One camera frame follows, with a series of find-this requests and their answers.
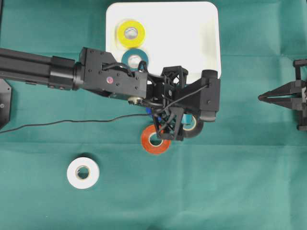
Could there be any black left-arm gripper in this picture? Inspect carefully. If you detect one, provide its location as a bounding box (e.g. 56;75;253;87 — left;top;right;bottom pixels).
145;66;193;141

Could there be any yellow tape roll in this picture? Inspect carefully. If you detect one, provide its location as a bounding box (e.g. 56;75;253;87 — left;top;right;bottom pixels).
117;20;146;48

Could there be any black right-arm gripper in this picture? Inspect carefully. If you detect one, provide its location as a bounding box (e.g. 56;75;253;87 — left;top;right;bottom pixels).
258;59;307;131

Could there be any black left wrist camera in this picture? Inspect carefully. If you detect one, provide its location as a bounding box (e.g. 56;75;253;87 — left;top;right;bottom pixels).
183;70;221;122

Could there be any white plastic tray case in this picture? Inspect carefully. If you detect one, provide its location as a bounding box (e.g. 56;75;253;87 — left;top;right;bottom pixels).
106;1;221;83

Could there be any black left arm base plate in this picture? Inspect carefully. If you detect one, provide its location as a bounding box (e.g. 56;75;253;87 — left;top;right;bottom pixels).
0;79;12;129

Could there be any blue tape roll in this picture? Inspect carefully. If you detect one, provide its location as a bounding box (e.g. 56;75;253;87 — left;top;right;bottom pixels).
145;107;153;117

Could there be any black tape roll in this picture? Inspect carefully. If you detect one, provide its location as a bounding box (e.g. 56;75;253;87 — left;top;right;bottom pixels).
183;115;204;138

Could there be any black camera cable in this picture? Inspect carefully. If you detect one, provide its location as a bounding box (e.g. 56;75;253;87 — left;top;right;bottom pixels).
0;81;210;135

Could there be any white tape roll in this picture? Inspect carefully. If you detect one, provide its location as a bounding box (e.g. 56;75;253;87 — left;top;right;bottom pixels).
67;157;100;189

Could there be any green table cloth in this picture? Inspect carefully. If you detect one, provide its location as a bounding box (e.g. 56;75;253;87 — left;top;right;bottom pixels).
0;0;307;230

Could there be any red tape roll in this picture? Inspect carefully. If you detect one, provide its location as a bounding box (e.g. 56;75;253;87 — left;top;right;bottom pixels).
141;125;171;155

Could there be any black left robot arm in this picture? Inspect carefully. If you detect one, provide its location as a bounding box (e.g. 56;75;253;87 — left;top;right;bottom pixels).
0;48;203;140

